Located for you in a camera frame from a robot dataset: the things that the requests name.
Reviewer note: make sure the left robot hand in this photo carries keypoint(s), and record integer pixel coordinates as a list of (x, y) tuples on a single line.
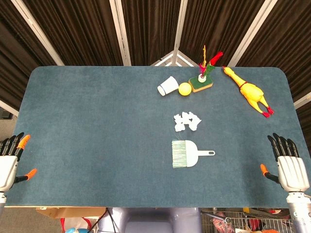
[(7, 167)]

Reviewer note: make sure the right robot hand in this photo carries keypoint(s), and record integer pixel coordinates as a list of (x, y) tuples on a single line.
[(291, 172)]

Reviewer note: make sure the pale green hand brush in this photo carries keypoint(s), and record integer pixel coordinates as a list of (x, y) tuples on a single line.
[(190, 155)]

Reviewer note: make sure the brown cardboard box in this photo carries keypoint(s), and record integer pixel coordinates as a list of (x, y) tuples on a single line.
[(70, 212)]

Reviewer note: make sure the red white bag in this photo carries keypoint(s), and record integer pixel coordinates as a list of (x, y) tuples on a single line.
[(75, 223)]

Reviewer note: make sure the yellow rubber chicken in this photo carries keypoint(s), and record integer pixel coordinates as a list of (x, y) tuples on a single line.
[(251, 92)]

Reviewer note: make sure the blue felt table cover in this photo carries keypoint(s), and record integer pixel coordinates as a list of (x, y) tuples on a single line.
[(97, 136)]

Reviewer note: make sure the green yellow sponge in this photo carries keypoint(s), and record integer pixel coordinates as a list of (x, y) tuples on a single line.
[(202, 85)]

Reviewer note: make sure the yellow ball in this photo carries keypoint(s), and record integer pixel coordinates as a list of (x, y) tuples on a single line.
[(184, 89)]

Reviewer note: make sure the colourful feather shuttlecock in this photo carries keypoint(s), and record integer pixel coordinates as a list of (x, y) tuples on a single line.
[(206, 66)]

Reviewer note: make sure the grey robot torso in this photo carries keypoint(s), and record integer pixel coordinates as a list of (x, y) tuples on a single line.
[(150, 221)]

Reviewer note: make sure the white paper cup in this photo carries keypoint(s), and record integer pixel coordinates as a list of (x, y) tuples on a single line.
[(168, 86)]

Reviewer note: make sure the dark brown curtain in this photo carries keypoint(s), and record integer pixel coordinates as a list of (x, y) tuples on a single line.
[(85, 29)]

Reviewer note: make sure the white metal frame post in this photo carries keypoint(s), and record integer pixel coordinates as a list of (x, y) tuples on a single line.
[(8, 108), (252, 31), (39, 34), (120, 31), (302, 100), (180, 24)]

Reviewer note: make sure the white metal frame base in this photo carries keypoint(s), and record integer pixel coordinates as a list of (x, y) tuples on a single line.
[(167, 59)]

